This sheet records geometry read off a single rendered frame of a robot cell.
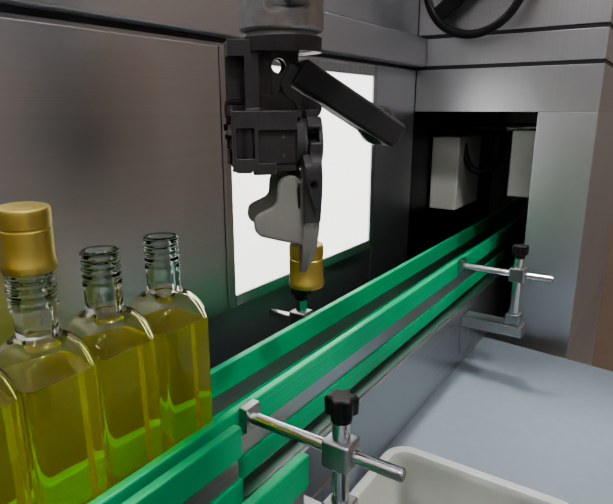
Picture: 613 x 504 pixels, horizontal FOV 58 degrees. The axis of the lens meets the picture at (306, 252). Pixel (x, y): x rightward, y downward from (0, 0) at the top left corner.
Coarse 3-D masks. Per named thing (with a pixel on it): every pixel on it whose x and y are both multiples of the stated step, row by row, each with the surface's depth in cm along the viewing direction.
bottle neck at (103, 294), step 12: (84, 252) 41; (96, 252) 43; (108, 252) 41; (84, 264) 41; (96, 264) 41; (108, 264) 41; (120, 264) 43; (84, 276) 42; (96, 276) 41; (108, 276) 42; (120, 276) 43; (84, 288) 42; (96, 288) 42; (108, 288) 42; (120, 288) 43; (96, 300) 42; (108, 300) 42; (120, 300) 43; (96, 312) 42; (108, 312) 42
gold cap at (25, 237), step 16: (0, 208) 35; (16, 208) 35; (32, 208) 36; (48, 208) 36; (0, 224) 35; (16, 224) 35; (32, 224) 35; (48, 224) 36; (0, 240) 35; (16, 240) 35; (32, 240) 36; (48, 240) 37; (0, 256) 36; (16, 256) 35; (32, 256) 36; (48, 256) 37; (16, 272) 36; (32, 272) 36; (48, 272) 37
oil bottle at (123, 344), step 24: (120, 312) 43; (96, 336) 41; (120, 336) 42; (144, 336) 44; (96, 360) 41; (120, 360) 42; (144, 360) 44; (120, 384) 42; (144, 384) 44; (120, 408) 43; (144, 408) 45; (120, 432) 43; (144, 432) 45; (120, 456) 43; (144, 456) 45; (120, 480) 44
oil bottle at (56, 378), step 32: (0, 352) 37; (32, 352) 37; (64, 352) 38; (32, 384) 36; (64, 384) 38; (96, 384) 40; (32, 416) 36; (64, 416) 38; (96, 416) 41; (32, 448) 37; (64, 448) 39; (96, 448) 41; (32, 480) 38; (64, 480) 39; (96, 480) 41
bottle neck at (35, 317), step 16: (16, 288) 36; (32, 288) 36; (48, 288) 37; (16, 304) 37; (32, 304) 37; (48, 304) 37; (16, 320) 37; (32, 320) 37; (48, 320) 38; (16, 336) 38; (32, 336) 37; (48, 336) 38
